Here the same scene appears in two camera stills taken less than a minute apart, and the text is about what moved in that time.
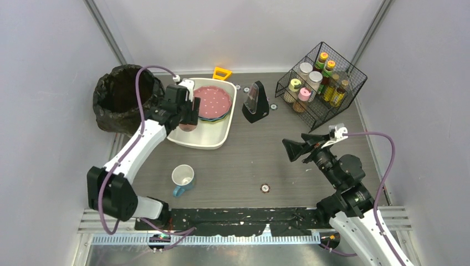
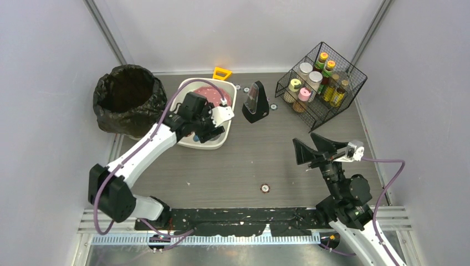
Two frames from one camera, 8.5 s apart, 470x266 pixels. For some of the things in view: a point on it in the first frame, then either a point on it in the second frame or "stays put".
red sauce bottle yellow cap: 328,73 stays put
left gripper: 189,111 → 207,128
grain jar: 314,80 stays put
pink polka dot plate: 215,102 stays put
